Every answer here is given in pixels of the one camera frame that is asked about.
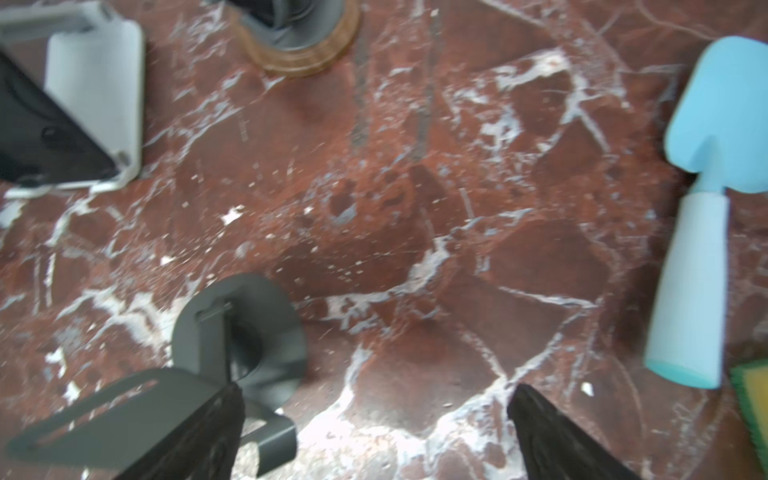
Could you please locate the white folding phone stand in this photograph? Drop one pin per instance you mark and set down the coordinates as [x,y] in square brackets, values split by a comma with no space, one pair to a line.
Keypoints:
[95,72]

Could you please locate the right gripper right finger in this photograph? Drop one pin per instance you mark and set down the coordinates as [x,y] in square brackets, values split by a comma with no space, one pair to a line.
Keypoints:
[555,447]

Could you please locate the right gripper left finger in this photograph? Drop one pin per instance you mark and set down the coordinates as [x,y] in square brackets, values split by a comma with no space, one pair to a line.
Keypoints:
[203,446]

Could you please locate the yellow sponge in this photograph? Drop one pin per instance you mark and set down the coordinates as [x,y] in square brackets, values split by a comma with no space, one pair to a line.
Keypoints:
[750,385]

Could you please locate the black phone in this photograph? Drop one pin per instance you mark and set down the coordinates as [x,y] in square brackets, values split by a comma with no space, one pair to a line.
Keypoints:
[40,144]

